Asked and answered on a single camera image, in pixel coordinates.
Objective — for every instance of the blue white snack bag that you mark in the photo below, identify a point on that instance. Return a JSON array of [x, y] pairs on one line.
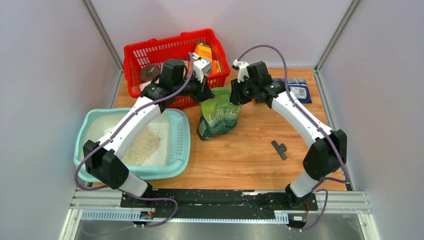
[[299, 88]]

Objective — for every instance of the black bag clip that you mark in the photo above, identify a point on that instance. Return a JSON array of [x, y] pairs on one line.
[[280, 149]]

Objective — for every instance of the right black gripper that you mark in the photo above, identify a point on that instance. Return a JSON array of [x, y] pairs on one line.
[[235, 98]]

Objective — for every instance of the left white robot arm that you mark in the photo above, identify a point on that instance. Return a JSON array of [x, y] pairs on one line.
[[103, 158]]

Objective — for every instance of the red plastic shopping basket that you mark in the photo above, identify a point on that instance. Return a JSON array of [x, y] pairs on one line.
[[157, 51]]

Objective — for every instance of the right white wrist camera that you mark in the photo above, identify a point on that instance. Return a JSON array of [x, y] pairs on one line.
[[241, 68]]

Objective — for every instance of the orange green sponge pack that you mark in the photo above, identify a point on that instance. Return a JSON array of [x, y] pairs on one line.
[[204, 51]]

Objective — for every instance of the green litter bag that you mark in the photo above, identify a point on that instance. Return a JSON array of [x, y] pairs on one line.
[[218, 116]]

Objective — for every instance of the brown round box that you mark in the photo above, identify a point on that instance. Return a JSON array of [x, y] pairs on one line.
[[149, 72]]

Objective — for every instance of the beige cat litter pile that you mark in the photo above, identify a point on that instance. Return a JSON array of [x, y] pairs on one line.
[[143, 147]]

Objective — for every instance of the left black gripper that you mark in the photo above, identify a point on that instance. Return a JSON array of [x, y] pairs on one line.
[[203, 93]]

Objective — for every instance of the teal plastic litter box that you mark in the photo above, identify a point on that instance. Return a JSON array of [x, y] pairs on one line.
[[168, 161]]

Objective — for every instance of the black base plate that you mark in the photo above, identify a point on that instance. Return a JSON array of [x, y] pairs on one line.
[[218, 203]]

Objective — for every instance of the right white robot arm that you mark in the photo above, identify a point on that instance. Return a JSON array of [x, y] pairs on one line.
[[327, 148]]

